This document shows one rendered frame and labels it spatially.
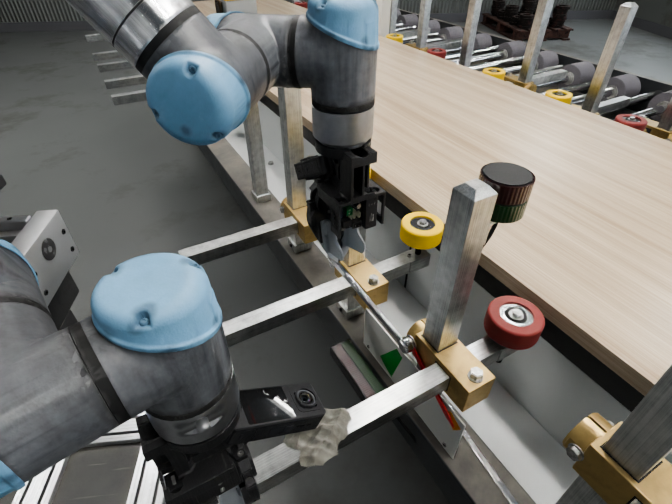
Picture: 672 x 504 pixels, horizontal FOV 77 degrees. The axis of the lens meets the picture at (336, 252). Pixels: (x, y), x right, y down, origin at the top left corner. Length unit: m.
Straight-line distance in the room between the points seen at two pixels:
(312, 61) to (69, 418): 0.38
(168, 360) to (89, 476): 1.12
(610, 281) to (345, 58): 0.56
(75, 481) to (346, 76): 1.23
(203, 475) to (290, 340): 1.34
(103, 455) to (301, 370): 0.69
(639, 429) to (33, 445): 0.45
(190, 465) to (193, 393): 0.13
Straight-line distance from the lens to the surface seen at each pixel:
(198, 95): 0.37
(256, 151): 1.18
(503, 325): 0.65
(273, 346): 1.75
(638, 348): 0.72
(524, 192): 0.51
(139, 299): 0.29
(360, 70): 0.49
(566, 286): 0.77
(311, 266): 1.01
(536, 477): 0.88
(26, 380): 0.31
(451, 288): 0.55
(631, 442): 0.48
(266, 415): 0.45
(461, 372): 0.63
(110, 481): 1.38
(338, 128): 0.50
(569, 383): 0.82
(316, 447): 0.55
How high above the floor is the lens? 1.37
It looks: 39 degrees down
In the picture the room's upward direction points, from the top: straight up
